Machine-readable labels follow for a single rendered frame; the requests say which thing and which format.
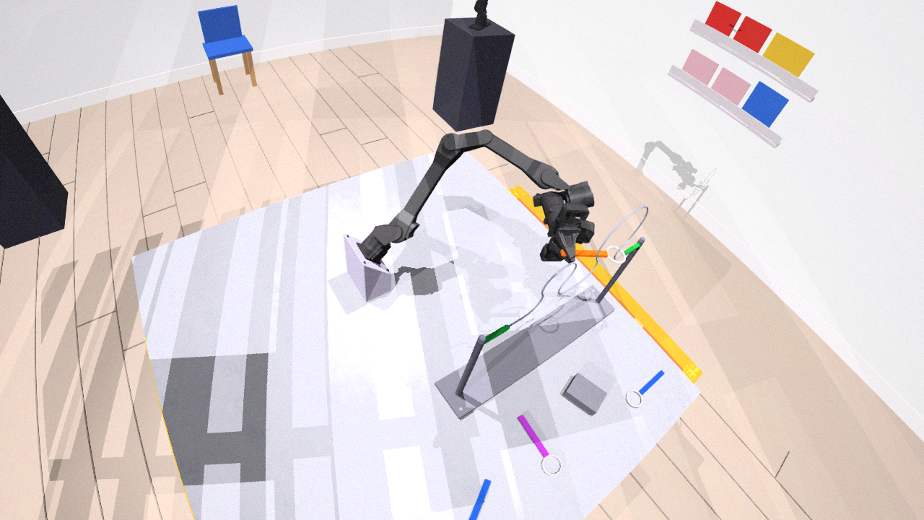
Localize white loop with blue handle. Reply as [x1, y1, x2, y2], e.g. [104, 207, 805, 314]
[469, 479, 491, 520]
[626, 370, 664, 407]

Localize orange handle with grey loop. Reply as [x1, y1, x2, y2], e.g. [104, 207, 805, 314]
[560, 246, 626, 264]

